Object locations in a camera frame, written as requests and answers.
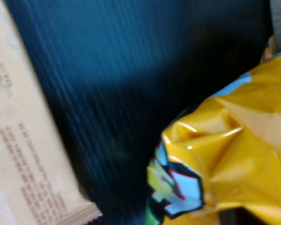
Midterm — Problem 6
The yellow fries snack bag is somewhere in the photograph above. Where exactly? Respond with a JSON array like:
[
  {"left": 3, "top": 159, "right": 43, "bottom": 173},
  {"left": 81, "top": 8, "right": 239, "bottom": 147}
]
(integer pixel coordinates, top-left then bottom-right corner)
[{"left": 146, "top": 55, "right": 281, "bottom": 225}]

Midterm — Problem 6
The brown cardboard piece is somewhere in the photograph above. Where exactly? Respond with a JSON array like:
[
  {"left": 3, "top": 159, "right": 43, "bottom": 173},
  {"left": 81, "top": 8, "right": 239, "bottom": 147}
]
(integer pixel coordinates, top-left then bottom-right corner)
[{"left": 0, "top": 0, "right": 103, "bottom": 225}]

